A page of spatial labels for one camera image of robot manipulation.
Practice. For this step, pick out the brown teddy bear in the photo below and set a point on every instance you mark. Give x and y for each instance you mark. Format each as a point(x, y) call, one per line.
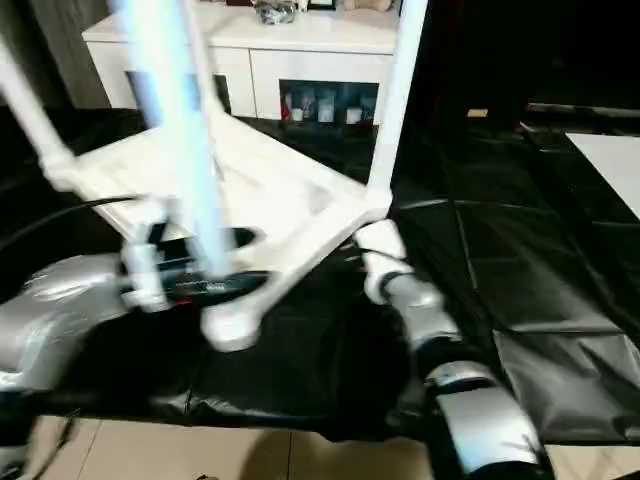
point(365, 4)

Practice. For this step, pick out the row of picture frames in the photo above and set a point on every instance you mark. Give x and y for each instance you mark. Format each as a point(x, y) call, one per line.
point(320, 4)

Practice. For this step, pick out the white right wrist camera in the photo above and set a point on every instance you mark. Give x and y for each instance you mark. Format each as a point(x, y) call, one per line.
point(385, 240)

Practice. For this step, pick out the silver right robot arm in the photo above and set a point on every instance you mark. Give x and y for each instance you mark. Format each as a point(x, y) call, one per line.
point(480, 415)

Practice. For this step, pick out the grey curtain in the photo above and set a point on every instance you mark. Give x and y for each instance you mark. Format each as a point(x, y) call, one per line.
point(50, 30)

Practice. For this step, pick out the black mat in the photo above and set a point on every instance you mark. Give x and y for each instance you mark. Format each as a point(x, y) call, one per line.
point(500, 250)

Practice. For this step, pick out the black tangled bundle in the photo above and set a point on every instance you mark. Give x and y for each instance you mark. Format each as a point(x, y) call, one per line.
point(275, 11)

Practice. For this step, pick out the white plastic table top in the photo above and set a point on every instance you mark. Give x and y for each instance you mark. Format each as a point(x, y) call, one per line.
point(300, 175)

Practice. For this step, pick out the white long board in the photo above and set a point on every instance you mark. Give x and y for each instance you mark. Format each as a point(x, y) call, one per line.
point(610, 165)

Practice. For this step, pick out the white low cabinet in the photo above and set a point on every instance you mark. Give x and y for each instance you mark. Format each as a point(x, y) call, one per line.
point(300, 50)

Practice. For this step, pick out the small yellow tag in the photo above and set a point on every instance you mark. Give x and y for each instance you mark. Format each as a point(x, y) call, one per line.
point(477, 112)

